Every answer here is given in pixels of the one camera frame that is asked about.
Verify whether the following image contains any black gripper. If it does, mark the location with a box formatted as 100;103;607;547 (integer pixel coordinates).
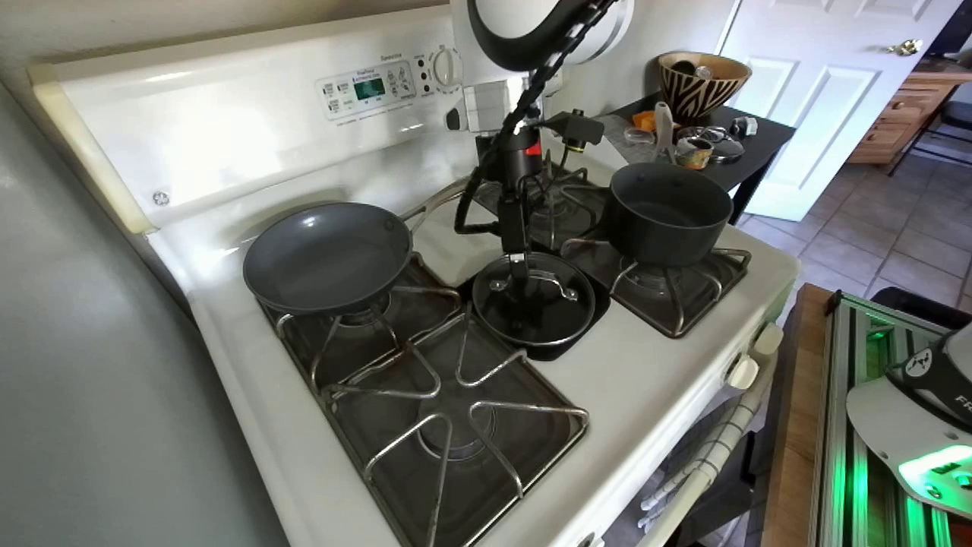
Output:
491;126;555;312

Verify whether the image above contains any glass lid with steel handle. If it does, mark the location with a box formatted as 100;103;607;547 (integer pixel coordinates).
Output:
467;249;601;354

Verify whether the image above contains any white gas stove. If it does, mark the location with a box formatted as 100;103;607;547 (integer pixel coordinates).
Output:
29;0;801;547

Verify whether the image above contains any black cooking pot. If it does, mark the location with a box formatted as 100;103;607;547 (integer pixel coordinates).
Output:
604;161;737;274

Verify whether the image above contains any white stove knob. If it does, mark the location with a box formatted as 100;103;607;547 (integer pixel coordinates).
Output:
726;354;767;396
751;320;785;360

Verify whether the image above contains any grey frying pan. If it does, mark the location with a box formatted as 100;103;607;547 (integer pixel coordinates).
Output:
239;181;482;320

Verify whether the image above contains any small grey round dish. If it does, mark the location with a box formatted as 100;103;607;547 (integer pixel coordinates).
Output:
674;126;751;171

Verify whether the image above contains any white round timer dial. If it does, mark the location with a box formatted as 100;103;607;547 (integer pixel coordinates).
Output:
433;42;467;91

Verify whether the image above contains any zebra patterned wooden bowl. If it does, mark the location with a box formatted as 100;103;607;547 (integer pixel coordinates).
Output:
646;53;758;129

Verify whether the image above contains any brown wooden board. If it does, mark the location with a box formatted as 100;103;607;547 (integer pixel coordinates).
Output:
758;284;839;547

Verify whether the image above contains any white panelled door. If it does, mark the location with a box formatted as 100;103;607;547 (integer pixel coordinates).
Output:
720;0;967;224

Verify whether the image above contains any white and black base cover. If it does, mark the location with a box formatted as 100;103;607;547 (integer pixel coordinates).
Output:
844;322;972;524

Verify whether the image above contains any wooden dresser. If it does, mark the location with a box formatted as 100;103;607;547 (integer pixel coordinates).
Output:
847;67;962;171

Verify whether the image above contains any light grey appliance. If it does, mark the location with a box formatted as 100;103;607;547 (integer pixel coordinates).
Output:
0;78;293;547

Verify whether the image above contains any black camera box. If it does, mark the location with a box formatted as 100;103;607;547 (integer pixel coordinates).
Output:
541;108;607;153

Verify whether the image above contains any black spiral-wrapped cable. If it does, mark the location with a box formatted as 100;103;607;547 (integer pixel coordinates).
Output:
452;0;620;236

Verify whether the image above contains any oven door handle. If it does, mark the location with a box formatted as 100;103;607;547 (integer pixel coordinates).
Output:
632;384;774;547

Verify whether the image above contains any aluminium frame with green light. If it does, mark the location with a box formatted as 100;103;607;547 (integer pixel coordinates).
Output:
819;285;972;547

